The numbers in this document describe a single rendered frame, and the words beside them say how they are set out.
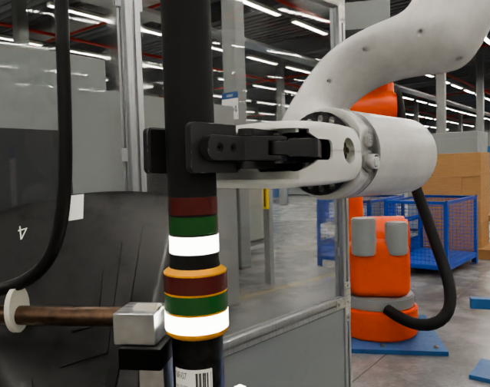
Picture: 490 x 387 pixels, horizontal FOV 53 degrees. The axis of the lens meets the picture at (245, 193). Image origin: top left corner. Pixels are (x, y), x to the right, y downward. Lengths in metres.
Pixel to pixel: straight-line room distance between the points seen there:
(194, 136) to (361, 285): 3.93
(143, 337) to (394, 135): 0.29
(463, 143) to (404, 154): 10.38
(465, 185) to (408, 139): 7.78
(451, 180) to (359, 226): 4.39
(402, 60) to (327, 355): 1.36
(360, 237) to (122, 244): 3.67
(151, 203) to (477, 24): 0.37
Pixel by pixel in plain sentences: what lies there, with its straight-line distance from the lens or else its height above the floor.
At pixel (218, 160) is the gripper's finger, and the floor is 1.47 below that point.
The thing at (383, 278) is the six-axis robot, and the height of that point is 0.54.
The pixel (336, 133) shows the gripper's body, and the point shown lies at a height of 1.49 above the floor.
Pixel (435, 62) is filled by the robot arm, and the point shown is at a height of 1.57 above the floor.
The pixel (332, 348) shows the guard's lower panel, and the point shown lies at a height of 0.84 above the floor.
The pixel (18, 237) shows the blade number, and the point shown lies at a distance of 0.51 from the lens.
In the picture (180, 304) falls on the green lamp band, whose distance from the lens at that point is 0.33.
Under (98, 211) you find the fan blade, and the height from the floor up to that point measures 1.43.
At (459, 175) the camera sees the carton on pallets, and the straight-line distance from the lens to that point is 8.28.
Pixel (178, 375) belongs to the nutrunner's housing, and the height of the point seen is 1.33.
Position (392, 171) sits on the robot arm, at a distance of 0.49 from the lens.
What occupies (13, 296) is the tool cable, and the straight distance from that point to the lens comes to 0.40.
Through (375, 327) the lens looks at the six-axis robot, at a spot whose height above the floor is 0.16.
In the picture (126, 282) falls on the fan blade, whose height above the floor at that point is 1.37.
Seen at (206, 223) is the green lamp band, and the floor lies 1.43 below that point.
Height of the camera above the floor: 1.47
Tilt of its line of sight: 3 degrees down
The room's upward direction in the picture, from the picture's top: 2 degrees counter-clockwise
